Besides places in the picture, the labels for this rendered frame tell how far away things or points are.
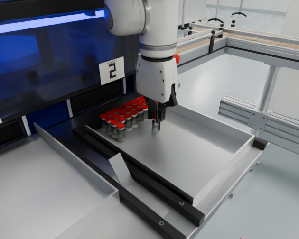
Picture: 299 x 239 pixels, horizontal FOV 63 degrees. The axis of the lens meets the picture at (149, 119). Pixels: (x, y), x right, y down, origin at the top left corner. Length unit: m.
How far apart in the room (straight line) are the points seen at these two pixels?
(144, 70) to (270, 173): 1.56
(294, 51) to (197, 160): 0.91
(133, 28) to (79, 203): 0.35
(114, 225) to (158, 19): 0.39
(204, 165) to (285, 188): 1.38
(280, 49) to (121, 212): 1.12
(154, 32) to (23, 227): 0.43
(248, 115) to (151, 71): 1.08
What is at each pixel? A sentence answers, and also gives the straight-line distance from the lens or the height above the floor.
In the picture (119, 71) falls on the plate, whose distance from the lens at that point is 0.71.
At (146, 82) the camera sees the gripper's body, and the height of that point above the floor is 1.03.
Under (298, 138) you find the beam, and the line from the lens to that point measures 1.54.
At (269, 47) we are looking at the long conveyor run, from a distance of 1.39.
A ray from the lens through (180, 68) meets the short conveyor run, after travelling 1.14.
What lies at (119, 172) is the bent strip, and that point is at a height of 0.91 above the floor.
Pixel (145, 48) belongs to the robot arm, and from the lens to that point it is 0.54.
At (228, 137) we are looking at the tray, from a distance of 0.68.
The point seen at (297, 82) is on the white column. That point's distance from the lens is 2.06.
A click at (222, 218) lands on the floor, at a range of 1.61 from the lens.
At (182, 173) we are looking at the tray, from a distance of 0.55.
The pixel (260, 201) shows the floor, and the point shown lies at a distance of 1.78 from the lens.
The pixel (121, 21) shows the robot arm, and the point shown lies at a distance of 0.48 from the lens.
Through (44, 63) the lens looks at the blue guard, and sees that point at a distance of 0.59.
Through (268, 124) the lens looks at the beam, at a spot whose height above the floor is 0.50.
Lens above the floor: 1.27
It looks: 32 degrees down
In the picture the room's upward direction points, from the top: straight up
